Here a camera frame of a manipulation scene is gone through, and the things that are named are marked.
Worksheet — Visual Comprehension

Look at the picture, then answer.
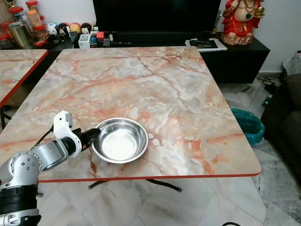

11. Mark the round teal bin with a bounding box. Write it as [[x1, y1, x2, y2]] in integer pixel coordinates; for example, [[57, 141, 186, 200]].
[[230, 108, 266, 147]]

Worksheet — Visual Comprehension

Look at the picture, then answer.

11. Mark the stack of papers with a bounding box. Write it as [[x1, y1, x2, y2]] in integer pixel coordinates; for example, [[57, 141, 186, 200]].
[[185, 37, 229, 52]]

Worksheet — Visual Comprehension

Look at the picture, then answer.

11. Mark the marble print folding table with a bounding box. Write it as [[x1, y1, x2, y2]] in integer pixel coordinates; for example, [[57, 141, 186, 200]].
[[0, 45, 263, 193], [0, 48, 49, 130]]

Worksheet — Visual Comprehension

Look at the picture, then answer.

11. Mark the red laughing Buddha statue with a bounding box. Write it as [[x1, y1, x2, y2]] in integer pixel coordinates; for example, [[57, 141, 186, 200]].
[[222, 0, 267, 46]]

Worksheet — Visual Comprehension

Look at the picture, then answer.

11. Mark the orange jar with red lid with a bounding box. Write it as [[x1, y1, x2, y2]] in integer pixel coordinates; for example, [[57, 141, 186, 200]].
[[25, 0, 42, 29]]

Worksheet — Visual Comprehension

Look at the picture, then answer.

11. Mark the black television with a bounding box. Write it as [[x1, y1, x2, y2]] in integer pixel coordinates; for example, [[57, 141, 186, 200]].
[[93, 0, 222, 33]]

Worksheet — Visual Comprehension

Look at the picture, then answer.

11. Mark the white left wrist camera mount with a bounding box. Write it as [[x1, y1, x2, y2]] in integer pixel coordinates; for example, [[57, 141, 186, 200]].
[[53, 110, 82, 145]]

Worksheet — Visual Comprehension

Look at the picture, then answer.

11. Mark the dark sofa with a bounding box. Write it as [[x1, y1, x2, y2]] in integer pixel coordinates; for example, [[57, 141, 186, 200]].
[[261, 51, 301, 171]]

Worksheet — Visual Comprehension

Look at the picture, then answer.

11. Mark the black television console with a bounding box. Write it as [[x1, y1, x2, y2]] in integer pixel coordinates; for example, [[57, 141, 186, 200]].
[[49, 33, 270, 85]]

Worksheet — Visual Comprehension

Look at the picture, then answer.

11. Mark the steel tumbler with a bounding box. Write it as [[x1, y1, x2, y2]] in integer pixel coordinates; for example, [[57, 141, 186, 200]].
[[9, 22, 35, 49]]

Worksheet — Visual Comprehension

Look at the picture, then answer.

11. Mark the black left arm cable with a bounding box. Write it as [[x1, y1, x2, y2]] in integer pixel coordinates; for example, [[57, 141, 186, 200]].
[[41, 124, 56, 145]]

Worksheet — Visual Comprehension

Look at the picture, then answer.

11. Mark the large shallow steel bowl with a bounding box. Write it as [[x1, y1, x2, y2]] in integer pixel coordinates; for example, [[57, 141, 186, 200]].
[[91, 117, 149, 164]]

